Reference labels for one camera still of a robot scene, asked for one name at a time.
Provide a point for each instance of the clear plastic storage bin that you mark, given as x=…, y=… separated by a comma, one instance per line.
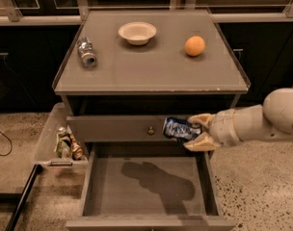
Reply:
x=45, y=154

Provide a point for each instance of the orange fruit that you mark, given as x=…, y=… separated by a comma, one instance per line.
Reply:
x=194, y=46

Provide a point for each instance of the black floor rail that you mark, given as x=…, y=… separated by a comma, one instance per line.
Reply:
x=22, y=198

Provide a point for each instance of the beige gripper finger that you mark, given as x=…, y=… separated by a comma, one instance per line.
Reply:
x=204, y=142
x=201, y=119

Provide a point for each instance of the crumpled snack bags in bin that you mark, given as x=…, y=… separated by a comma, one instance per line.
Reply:
x=67, y=146

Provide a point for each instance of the grey wooden drawer cabinet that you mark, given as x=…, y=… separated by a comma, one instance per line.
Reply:
x=155, y=79

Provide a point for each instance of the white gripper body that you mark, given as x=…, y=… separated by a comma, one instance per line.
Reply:
x=223, y=128

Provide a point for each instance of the white paper bowl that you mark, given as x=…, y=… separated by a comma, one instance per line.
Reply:
x=137, y=33

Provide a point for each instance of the metal window frame rail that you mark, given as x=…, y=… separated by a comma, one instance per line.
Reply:
x=71, y=12

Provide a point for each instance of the round brass drawer knob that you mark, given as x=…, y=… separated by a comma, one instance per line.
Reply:
x=151, y=131

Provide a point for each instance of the closed grey top drawer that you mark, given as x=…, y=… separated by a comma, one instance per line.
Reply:
x=116, y=128

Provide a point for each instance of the open grey middle drawer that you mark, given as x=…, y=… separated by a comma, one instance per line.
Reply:
x=146, y=187

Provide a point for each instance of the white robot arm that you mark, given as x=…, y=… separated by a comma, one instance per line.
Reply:
x=271, y=121

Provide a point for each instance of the crushed blue pepsi can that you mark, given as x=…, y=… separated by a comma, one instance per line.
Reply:
x=180, y=129

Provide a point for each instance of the silver crushed can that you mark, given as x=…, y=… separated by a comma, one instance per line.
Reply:
x=86, y=53

